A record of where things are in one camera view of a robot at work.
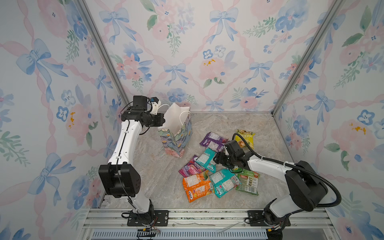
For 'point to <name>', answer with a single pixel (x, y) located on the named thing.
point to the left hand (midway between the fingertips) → (164, 118)
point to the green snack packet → (249, 179)
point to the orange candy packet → (197, 186)
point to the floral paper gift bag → (177, 133)
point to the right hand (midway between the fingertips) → (216, 159)
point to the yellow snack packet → (240, 140)
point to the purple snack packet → (213, 141)
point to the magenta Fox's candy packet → (191, 167)
